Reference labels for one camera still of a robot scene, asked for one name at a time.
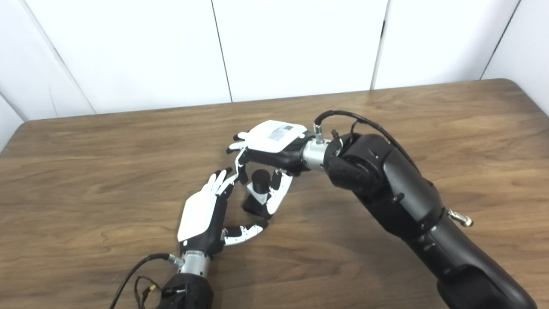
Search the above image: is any thin wire with yellow tag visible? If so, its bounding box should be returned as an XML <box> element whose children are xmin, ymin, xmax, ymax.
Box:
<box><xmin>134</xmin><ymin>276</ymin><xmax>163</xmax><ymax>309</ymax></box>

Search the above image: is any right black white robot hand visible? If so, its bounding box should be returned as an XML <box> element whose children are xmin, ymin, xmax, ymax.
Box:
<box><xmin>226</xmin><ymin>120</ymin><xmax>316</xmax><ymax>216</ymax></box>

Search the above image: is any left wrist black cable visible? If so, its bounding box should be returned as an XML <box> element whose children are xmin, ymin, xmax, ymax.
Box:
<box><xmin>109</xmin><ymin>253</ymin><xmax>185</xmax><ymax>309</ymax></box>

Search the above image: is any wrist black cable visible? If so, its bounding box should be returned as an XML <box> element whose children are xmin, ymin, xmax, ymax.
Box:
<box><xmin>313</xmin><ymin>110</ymin><xmax>419</xmax><ymax>170</ymax></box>
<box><xmin>109</xmin><ymin>253</ymin><xmax>185</xmax><ymax>309</ymax></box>

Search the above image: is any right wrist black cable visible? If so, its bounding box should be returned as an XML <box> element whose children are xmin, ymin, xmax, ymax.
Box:
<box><xmin>313</xmin><ymin>110</ymin><xmax>419</xmax><ymax>170</ymax></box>

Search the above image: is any black peg with square base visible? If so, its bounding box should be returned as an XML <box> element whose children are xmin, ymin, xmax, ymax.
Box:
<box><xmin>243</xmin><ymin>169</ymin><xmax>275</xmax><ymax>221</ymax></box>

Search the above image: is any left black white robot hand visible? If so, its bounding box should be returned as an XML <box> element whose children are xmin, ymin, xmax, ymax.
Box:
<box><xmin>177</xmin><ymin>167</ymin><xmax>269</xmax><ymax>258</ymax></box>

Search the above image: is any white square piece with hole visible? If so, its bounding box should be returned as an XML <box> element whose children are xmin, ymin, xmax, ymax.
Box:
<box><xmin>247</xmin><ymin>182</ymin><xmax>269</xmax><ymax>205</ymax></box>

